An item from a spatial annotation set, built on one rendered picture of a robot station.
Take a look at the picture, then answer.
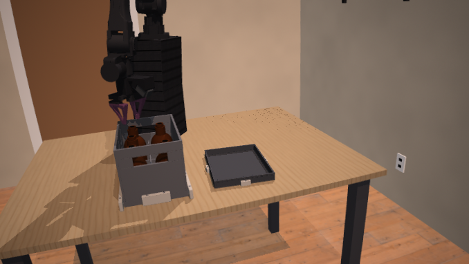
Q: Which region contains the dark grey divided crate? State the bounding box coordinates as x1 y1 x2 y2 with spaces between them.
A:
113 114 189 207

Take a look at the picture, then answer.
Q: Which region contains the brown ceramic bottle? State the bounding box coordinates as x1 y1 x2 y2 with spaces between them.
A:
156 140 169 163

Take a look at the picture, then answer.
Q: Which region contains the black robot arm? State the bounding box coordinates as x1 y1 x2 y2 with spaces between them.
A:
100 0 169 97

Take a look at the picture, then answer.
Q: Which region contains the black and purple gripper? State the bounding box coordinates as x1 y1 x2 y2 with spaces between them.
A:
108 80 146 124

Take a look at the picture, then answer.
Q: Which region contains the brown bottle with cream label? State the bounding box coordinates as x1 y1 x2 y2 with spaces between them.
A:
127 144 147 166

